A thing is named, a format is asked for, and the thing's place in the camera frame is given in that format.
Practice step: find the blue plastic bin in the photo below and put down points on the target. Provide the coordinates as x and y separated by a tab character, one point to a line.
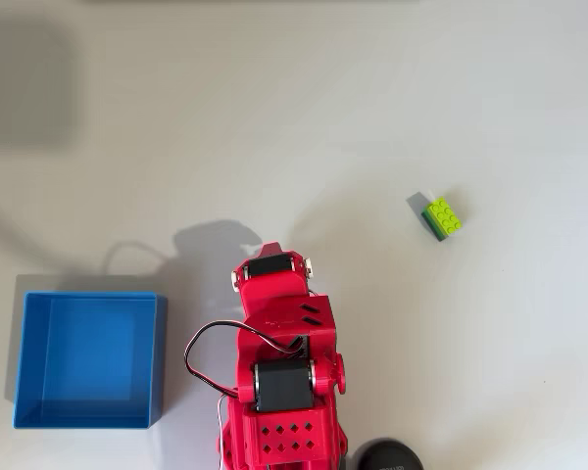
93	352

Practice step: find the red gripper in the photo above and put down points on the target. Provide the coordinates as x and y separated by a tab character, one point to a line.
272	288

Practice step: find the green lego block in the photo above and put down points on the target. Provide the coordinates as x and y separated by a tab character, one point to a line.
443	215

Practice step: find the black gooseneck camera stand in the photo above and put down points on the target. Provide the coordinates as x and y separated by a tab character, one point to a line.
387	457

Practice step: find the white googly eye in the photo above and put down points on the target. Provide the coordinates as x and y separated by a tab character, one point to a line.
234	279
308	267

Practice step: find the red robot arm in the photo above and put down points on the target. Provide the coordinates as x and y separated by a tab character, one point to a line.
284	431

